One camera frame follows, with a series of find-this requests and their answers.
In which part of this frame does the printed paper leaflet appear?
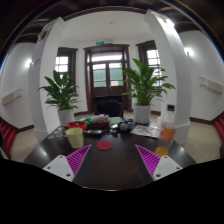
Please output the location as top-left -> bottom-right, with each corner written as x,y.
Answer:
130,123 -> 162,139

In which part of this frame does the dark-framed window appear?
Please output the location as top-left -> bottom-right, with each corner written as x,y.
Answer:
54,47 -> 78,93
135,40 -> 164,86

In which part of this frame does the red carpeted staircase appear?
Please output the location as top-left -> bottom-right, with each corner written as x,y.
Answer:
0,118 -> 18,158
214,113 -> 224,141

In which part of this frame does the flat round red coaster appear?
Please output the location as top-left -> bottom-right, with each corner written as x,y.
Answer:
96,140 -> 114,152

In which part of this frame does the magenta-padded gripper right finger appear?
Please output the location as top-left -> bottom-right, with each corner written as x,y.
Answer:
134,143 -> 184,182

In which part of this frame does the dark wooden double door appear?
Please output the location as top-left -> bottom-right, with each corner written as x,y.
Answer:
83,44 -> 132,113

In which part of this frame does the black flat device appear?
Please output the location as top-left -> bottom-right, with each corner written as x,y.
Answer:
85,129 -> 104,136

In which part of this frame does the red plastic box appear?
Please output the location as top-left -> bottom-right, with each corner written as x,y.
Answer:
67,120 -> 88,132

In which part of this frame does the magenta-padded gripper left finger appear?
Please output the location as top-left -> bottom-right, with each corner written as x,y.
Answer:
42,143 -> 93,183

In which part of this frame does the white wall radiator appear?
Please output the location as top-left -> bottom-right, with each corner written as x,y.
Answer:
199,77 -> 224,94
1,89 -> 23,106

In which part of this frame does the potted leafy plant white pot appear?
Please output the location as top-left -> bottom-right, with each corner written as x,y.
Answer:
37,69 -> 81,127
121,58 -> 177,125

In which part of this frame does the pale yellow cup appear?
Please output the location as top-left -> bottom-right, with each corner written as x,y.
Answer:
65,127 -> 85,149

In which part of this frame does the clear bottle with orange drink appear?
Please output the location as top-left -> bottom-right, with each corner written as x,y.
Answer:
154,111 -> 177,158

